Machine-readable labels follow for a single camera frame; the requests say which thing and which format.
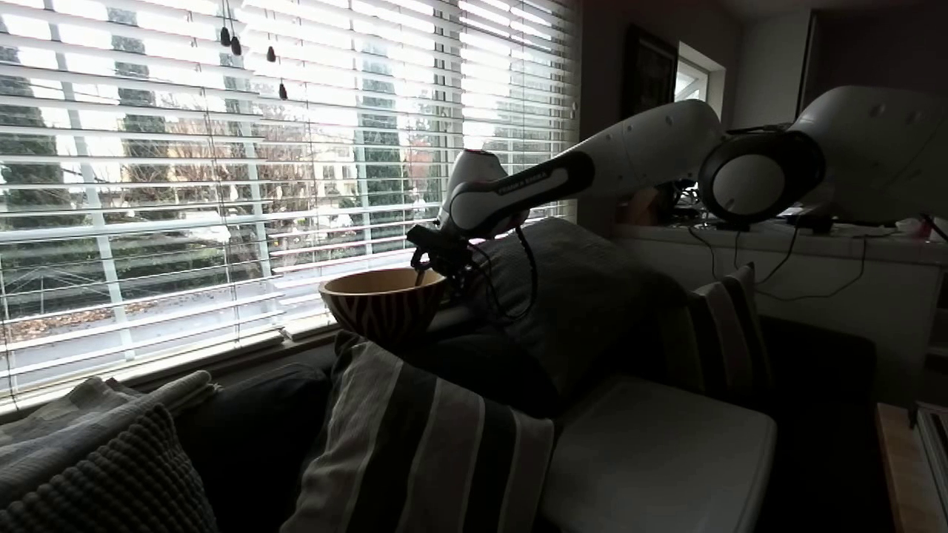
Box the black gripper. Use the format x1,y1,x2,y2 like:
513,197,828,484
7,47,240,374
404,225,478,278

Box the wooden zebra-striped bowl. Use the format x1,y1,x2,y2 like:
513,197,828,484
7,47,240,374
318,266,447,346

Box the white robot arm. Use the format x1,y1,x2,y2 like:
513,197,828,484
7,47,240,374
404,87,948,278

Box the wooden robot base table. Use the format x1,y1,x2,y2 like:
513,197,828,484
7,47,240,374
877,402,948,533

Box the dark sofa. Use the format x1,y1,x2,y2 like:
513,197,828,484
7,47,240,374
178,317,892,533

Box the dark grey plain pillow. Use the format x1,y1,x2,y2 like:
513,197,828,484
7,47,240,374
419,220,684,416

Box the large striped pillow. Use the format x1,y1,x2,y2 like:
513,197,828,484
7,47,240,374
277,340,553,533

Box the white window blinds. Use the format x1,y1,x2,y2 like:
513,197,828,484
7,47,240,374
0,0,578,411

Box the small striped pillow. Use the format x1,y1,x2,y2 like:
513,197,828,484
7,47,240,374
689,263,772,405

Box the grey knitted pillow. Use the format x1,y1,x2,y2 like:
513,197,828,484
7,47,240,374
0,371,215,533

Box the white side cabinet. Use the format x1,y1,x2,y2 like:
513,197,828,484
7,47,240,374
615,225,944,402

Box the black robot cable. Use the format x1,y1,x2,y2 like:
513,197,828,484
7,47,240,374
462,222,544,328

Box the dark wall picture frame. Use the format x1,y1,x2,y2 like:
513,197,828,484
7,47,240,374
619,28,678,115

